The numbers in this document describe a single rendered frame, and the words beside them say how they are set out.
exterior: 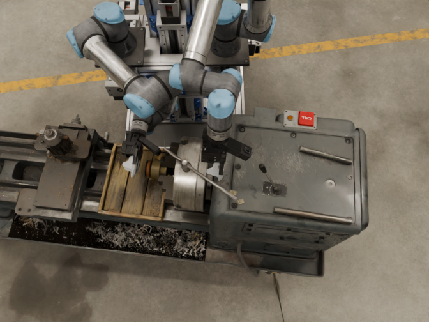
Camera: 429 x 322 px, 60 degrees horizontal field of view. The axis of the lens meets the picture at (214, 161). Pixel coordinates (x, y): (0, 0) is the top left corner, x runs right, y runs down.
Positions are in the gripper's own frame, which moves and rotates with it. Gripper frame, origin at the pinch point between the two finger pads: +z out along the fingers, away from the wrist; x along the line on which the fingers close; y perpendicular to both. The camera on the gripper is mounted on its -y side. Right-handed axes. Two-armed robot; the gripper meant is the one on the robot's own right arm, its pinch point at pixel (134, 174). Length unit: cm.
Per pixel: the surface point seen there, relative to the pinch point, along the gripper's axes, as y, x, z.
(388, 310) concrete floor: -153, -108, 37
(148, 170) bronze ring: -6.6, 3.7, -1.4
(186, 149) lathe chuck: -22.8, 15.4, -8.0
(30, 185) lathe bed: 54, -21, 4
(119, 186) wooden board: 11.1, -19.1, 0.6
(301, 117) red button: -67, 19, -26
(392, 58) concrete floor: -167, -108, -164
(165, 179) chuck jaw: -14.4, 2.7, 1.6
